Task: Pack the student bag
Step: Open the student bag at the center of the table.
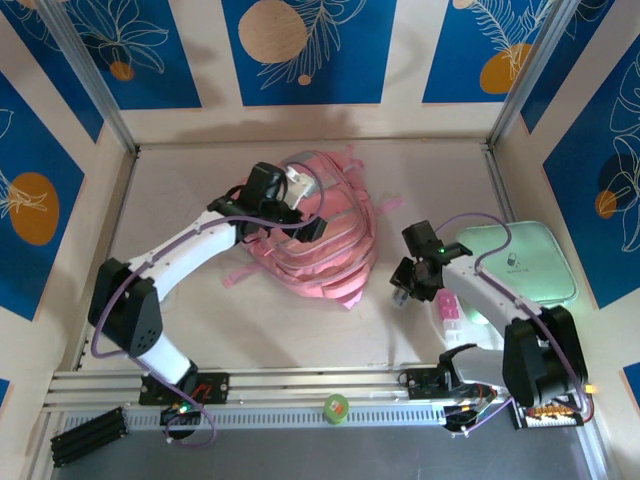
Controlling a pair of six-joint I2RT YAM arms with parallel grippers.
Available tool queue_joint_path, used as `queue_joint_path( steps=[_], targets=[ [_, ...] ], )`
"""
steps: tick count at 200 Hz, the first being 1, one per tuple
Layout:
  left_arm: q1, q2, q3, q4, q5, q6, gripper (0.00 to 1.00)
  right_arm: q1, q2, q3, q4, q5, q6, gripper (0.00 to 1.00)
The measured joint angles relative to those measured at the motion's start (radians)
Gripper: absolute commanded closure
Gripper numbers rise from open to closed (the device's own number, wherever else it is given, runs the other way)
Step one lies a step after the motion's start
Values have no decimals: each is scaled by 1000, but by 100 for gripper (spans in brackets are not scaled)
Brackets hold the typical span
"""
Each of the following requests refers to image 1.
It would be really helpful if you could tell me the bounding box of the pink backpack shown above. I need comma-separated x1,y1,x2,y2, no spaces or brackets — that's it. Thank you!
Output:
222,144,406,312

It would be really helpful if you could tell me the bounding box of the pink white pill box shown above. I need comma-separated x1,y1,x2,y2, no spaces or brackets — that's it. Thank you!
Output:
434,292,469,346

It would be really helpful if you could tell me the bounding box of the mint green zip case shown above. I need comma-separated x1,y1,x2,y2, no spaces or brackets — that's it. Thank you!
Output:
455,220,581,326

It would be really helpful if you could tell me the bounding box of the green tape roll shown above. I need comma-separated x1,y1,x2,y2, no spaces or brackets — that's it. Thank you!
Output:
322,393,350,426

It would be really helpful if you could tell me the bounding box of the black power distribution board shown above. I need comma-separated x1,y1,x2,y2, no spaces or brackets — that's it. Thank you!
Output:
510,394,589,430

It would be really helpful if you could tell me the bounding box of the black extrusion block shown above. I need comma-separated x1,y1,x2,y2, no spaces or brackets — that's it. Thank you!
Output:
49,405,127,469

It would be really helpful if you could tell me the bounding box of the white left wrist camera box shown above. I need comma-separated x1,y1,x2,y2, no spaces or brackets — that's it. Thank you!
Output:
282,167,316,206

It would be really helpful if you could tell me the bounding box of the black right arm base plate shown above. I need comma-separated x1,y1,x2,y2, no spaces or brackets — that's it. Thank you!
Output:
399,368,501,401

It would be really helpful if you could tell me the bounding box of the aluminium mounting rail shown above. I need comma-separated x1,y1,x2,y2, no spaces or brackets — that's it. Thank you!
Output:
43,357,591,414

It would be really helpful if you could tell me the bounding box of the aluminium corner post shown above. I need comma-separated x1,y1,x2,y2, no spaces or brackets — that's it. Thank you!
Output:
34,0,140,155
485,0,589,151

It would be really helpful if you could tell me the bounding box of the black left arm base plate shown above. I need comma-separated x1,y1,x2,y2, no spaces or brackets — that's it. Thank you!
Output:
138,372,231,406

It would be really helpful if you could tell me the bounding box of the grey slotted cable duct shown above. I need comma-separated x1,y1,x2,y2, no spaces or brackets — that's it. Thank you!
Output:
59,404,521,431

